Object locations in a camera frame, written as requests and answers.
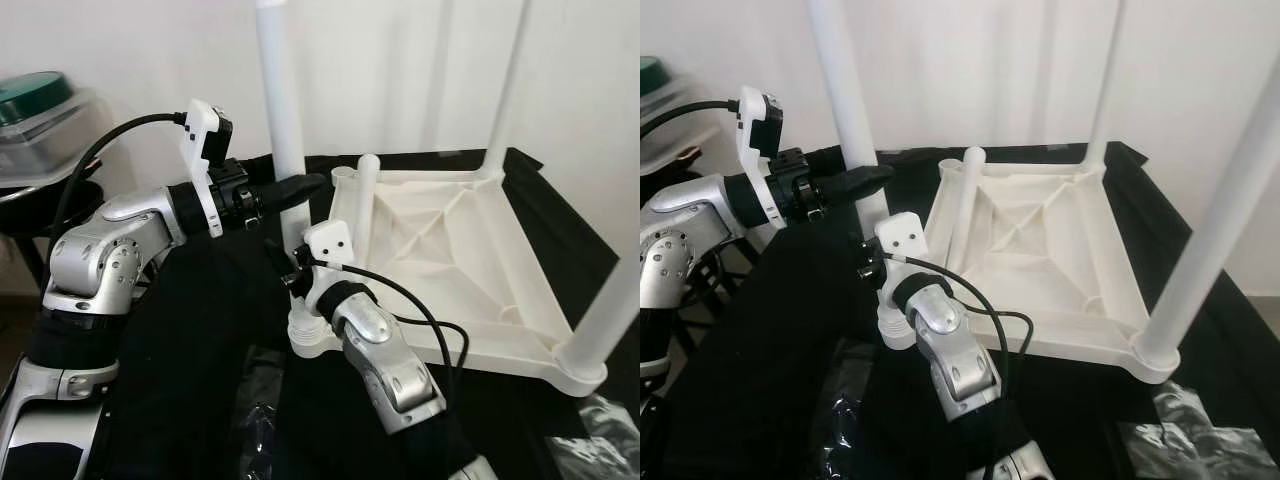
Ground white plastic table top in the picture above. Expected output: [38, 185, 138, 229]
[288, 165, 609, 398]
[878, 160, 1182, 385]

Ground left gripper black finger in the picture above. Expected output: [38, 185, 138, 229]
[262, 173, 329, 209]
[820, 163, 894, 199]

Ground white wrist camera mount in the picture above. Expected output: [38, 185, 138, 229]
[182, 98, 235, 239]
[735, 85, 787, 229]
[875, 211, 927, 301]
[300, 220, 354, 312]

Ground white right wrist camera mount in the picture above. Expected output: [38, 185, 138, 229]
[875, 211, 927, 301]
[300, 220, 354, 312]

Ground clear plastic storage container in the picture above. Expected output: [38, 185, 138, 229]
[0, 85, 113, 188]
[640, 85, 723, 177]

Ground black table cloth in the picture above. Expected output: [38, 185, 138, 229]
[20, 148, 641, 480]
[660, 140, 1280, 480]

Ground black wok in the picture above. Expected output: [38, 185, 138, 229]
[0, 180, 103, 237]

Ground dark green lid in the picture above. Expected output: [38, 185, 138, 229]
[0, 70, 77, 127]
[640, 55, 677, 103]

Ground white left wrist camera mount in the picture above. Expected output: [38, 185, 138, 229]
[735, 85, 787, 229]
[182, 98, 235, 239]

